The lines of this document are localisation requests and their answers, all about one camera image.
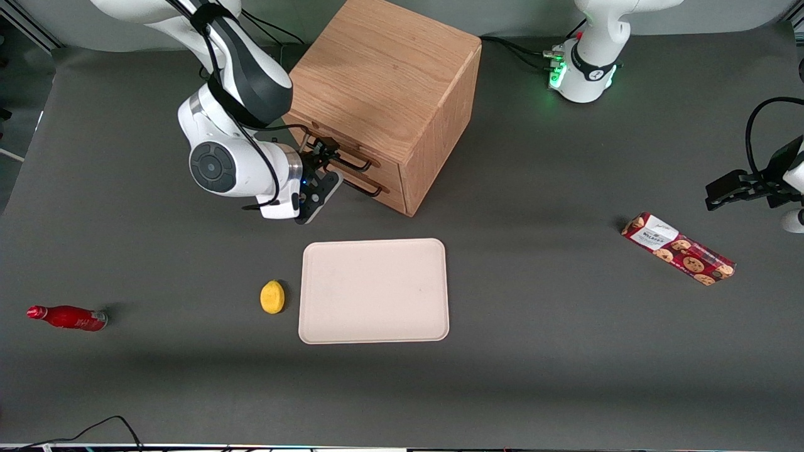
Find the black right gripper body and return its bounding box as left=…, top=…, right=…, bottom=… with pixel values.
left=300, top=151, right=326, bottom=190

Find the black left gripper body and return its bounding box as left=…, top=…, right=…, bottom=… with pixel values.
left=751, top=137, right=804, bottom=209

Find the wooden drawer with black handle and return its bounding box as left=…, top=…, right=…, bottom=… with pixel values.
left=333, top=164, right=408, bottom=212
left=286, top=113, right=404, bottom=184

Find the wooden drawer cabinet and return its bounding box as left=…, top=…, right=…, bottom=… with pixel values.
left=283, top=0, right=482, bottom=217

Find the red cookie box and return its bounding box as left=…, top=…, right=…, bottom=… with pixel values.
left=621, top=212, right=736, bottom=286

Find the yellow lemon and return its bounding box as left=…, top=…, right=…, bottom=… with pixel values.
left=260, top=280, right=285, bottom=315

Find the beige rectangular tray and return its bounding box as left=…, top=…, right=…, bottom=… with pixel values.
left=299, top=238, right=450, bottom=345

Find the red bottle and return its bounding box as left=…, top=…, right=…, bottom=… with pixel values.
left=26, top=305, right=109, bottom=332

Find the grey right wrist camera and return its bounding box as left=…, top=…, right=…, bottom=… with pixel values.
left=295, top=171, right=344, bottom=225

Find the black cable along right arm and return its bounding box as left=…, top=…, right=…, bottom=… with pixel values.
left=170, top=0, right=315, bottom=211

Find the black looped cable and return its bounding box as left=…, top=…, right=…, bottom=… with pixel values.
left=746, top=97, right=804, bottom=178

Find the black base cable bundle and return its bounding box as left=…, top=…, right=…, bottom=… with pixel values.
left=481, top=36, right=555, bottom=71

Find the thin black cable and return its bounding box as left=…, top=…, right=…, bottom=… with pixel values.
left=0, top=416, right=144, bottom=452

